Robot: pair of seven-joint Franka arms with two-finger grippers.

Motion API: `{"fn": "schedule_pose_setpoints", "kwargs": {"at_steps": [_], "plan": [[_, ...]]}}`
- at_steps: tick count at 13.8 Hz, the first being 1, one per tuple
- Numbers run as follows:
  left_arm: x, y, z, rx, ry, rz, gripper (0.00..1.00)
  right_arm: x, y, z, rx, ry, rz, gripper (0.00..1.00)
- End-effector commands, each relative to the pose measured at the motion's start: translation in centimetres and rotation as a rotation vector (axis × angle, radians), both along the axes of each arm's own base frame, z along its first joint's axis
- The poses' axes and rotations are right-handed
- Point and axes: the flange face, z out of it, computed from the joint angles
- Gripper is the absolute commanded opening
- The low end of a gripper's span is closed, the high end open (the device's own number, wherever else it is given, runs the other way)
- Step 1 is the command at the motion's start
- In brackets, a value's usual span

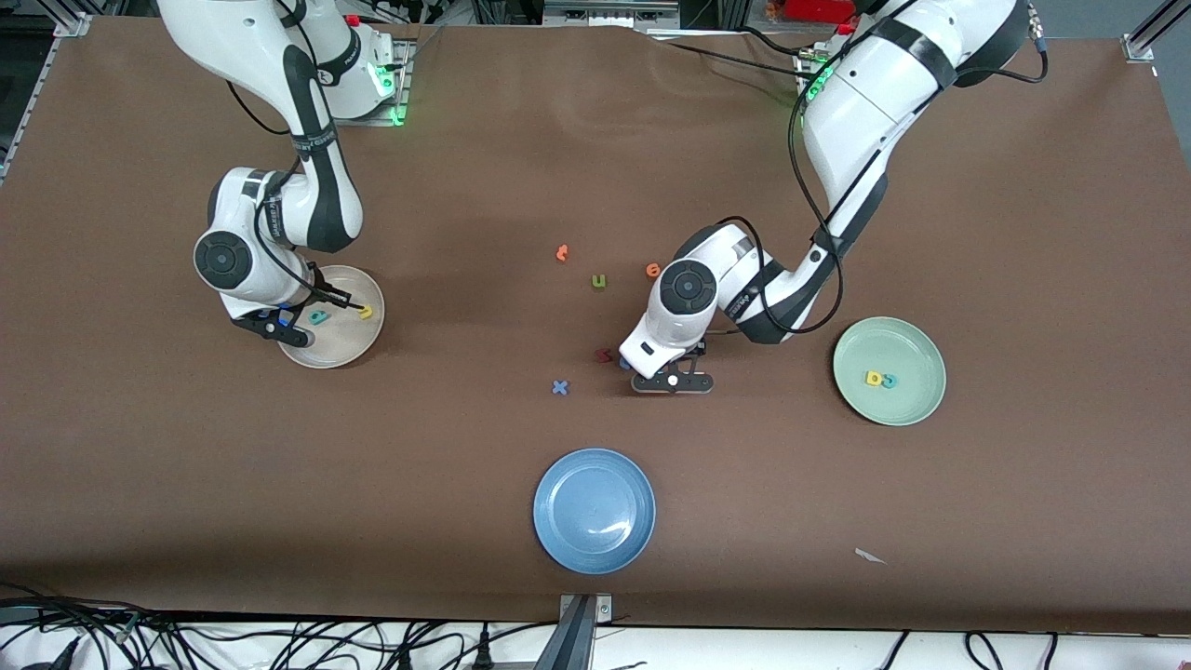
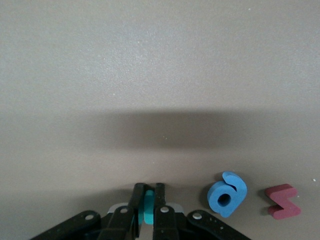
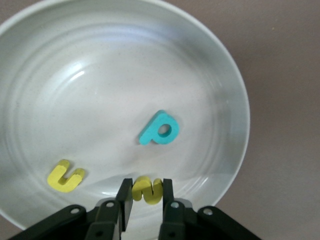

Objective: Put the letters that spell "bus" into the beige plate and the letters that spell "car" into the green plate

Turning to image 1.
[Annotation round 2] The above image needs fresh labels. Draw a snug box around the beige plate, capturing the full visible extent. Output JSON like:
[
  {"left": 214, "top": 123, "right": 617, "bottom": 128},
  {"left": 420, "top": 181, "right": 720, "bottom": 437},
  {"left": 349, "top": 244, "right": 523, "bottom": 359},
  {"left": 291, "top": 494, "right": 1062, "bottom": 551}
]
[{"left": 277, "top": 265, "right": 386, "bottom": 369}]

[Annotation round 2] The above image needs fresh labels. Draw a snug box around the green plate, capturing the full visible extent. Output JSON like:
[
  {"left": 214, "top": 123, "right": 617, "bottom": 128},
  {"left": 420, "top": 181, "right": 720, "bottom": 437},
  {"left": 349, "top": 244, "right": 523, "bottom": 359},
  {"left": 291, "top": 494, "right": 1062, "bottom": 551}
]
[{"left": 833, "top": 316, "right": 947, "bottom": 427}]

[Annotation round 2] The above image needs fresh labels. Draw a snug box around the aluminium frame rail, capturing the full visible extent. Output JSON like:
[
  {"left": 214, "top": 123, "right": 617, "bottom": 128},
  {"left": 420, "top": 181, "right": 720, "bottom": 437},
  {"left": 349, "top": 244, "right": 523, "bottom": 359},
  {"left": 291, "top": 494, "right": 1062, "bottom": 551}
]
[
  {"left": 0, "top": 9, "right": 94, "bottom": 178},
  {"left": 1121, "top": 0, "right": 1170, "bottom": 64}
]

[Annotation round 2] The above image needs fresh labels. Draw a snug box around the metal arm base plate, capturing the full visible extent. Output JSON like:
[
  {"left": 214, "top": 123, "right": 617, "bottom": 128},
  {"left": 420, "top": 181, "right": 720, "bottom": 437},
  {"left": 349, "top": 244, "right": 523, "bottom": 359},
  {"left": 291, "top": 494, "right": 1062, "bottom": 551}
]
[
  {"left": 793, "top": 48, "right": 831, "bottom": 103},
  {"left": 335, "top": 42, "right": 411, "bottom": 127}
]

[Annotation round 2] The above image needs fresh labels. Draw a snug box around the aluminium table bracket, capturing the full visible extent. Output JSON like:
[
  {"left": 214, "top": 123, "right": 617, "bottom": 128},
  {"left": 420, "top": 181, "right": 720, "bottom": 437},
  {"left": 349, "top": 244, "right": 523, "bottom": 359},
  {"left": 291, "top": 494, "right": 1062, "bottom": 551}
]
[{"left": 556, "top": 593, "right": 614, "bottom": 670}]

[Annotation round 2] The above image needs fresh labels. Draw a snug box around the grey power strip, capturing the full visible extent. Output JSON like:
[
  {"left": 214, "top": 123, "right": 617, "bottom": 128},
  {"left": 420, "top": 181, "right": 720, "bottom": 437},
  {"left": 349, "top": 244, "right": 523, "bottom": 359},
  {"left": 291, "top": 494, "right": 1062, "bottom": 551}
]
[{"left": 542, "top": 0, "right": 682, "bottom": 31}]

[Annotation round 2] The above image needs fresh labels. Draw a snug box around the grey floor cable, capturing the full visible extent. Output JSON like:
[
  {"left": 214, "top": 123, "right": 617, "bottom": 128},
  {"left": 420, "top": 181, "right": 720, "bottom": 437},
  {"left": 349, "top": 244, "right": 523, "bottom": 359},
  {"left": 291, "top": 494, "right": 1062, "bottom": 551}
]
[{"left": 0, "top": 582, "right": 150, "bottom": 645}]

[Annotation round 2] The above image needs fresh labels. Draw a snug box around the blue plate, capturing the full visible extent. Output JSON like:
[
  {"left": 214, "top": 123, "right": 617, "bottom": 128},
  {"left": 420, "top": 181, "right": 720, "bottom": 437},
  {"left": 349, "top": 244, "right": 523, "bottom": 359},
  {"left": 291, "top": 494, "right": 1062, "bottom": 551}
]
[{"left": 533, "top": 449, "right": 657, "bottom": 575}]

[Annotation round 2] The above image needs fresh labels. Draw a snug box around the red box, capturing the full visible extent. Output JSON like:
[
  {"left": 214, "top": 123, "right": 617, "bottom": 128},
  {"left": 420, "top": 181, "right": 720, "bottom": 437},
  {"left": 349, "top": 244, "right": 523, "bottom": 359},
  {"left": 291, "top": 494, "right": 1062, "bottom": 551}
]
[{"left": 768, "top": 0, "right": 862, "bottom": 25}]

